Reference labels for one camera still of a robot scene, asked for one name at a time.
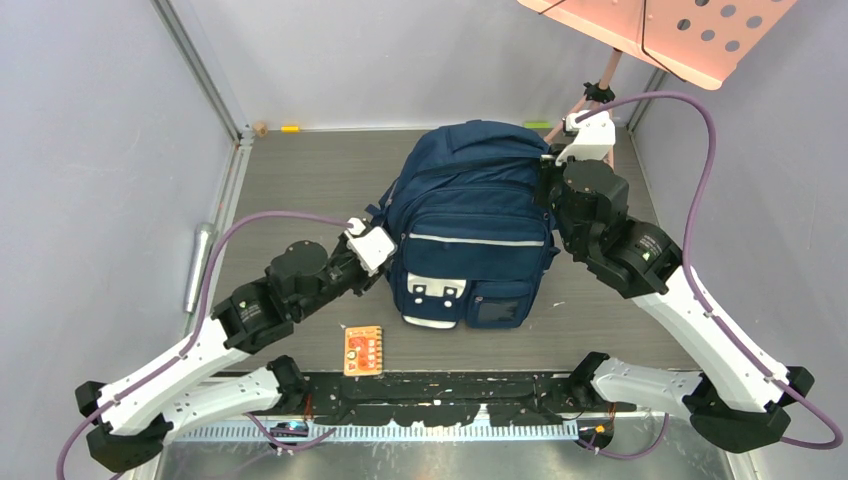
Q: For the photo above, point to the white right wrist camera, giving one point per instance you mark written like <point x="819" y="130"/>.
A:
<point x="594" y="138"/>

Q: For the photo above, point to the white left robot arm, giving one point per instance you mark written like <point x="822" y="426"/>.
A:
<point x="136" y="417"/>

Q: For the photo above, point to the silver metal cylinder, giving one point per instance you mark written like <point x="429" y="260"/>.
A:
<point x="204" y="237"/>

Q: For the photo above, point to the navy blue backpack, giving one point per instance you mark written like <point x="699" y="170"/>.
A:
<point x="472" y="244"/>

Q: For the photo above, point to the orange spiral notepad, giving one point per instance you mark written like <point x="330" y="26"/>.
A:
<point x="363" y="351"/>

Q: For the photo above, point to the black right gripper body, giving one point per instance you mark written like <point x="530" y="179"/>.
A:
<point x="549" y="190"/>

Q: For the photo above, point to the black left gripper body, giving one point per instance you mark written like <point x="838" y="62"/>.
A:
<point x="354" y="277"/>

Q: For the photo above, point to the pink music stand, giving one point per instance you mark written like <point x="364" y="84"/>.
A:
<point x="699" y="42"/>

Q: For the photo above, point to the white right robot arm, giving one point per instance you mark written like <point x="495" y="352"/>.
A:
<point x="738" y="397"/>

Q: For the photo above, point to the small wooden block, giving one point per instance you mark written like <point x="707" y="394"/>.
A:
<point x="260" y="129"/>

